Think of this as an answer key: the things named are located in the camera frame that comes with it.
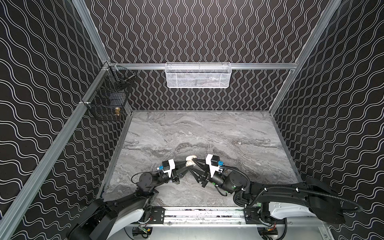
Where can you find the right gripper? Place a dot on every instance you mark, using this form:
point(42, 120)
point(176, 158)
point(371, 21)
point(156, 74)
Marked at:
point(206, 174)

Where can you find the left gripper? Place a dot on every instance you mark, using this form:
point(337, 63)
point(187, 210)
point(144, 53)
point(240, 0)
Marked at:
point(176, 172)

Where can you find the cream earbud charging case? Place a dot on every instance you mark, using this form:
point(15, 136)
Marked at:
point(190, 161)

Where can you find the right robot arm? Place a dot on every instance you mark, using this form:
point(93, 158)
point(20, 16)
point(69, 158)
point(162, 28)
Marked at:
point(277, 202)

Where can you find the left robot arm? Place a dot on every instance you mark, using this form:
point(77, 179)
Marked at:
point(100, 220)

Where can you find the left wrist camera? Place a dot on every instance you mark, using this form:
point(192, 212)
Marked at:
point(167, 167)

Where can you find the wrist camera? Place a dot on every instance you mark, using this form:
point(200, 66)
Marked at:
point(213, 163)
point(167, 167)

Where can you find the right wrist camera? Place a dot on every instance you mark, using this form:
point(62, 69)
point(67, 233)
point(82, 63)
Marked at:
point(213, 163)

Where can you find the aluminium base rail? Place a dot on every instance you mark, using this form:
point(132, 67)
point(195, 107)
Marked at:
point(203, 217)

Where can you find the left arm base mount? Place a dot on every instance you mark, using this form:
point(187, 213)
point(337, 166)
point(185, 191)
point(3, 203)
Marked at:
point(154, 215)

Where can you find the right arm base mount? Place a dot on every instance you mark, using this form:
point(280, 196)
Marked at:
point(255, 215)

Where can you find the white wire mesh basket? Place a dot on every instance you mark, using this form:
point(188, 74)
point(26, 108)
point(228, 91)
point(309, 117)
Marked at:
point(195, 75)

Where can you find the black wire basket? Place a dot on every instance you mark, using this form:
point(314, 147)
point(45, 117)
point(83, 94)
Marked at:
point(113, 91)

